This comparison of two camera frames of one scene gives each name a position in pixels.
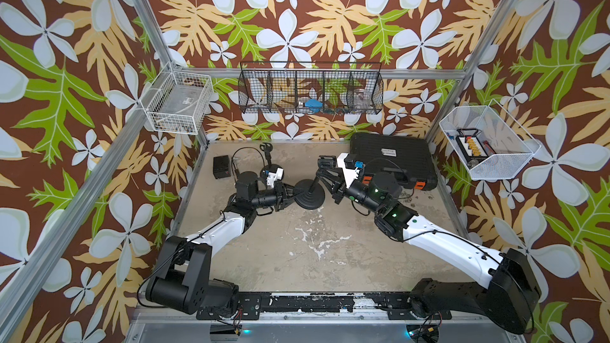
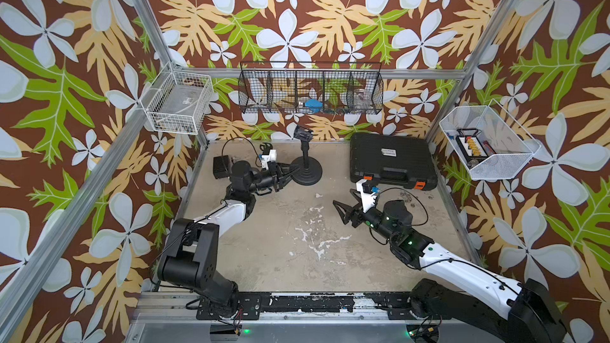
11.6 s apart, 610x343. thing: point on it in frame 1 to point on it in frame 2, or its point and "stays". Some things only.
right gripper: (340, 188) to (349, 209)
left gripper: (280, 192) to (277, 177)
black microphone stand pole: (267, 148) stays
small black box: (221, 167) stays
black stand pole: (324, 162) to (305, 135)
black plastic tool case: (407, 156) stays
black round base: (306, 199) to (306, 176)
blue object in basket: (314, 105) stays
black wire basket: (310, 87) stays
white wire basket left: (176, 102) stays
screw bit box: (469, 140) stays
